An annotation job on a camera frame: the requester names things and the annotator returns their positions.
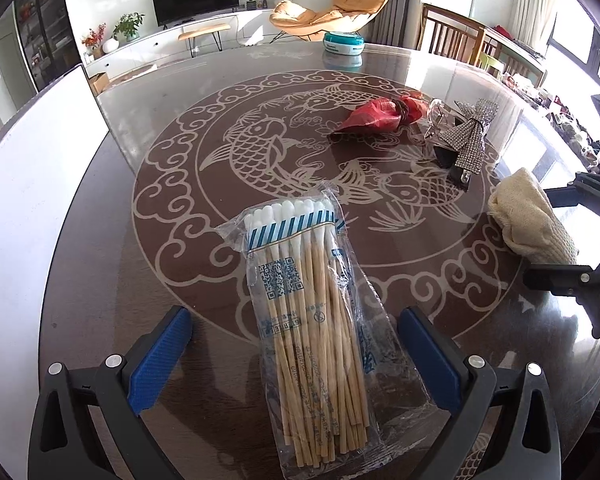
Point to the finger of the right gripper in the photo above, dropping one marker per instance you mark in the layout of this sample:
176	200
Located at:
583	190
579	282

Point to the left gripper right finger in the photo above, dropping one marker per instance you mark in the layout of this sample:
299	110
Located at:
525	440

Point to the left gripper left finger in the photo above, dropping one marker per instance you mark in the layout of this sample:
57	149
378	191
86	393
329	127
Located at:
64	442

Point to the cream knitted glove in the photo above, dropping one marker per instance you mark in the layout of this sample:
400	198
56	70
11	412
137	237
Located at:
529	226

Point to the cotton swab pack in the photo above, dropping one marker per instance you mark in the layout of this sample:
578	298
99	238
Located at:
341	393

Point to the wooden dining chair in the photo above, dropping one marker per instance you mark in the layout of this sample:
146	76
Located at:
450	35

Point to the red plastic bag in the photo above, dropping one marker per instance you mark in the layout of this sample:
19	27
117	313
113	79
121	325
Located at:
383	115

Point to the white cardboard storage box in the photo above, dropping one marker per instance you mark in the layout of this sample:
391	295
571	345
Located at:
45	150

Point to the teal white round tin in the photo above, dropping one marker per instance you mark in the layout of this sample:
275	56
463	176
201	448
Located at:
343	43

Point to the orange lounge chair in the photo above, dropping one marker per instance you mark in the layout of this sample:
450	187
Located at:
343	16

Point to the brown cardboard box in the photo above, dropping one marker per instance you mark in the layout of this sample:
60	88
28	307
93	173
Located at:
99	83

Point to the red flower vase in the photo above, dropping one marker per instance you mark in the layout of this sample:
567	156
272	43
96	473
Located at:
94	39

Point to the white tv cabinet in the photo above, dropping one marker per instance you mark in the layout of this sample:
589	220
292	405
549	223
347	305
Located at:
247	29

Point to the green potted plant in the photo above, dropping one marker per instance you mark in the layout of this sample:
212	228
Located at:
128	26

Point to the wooden bench table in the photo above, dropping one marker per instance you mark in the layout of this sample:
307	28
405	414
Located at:
214	31

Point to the dark glass display cabinet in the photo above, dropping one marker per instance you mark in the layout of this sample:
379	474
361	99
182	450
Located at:
46	39

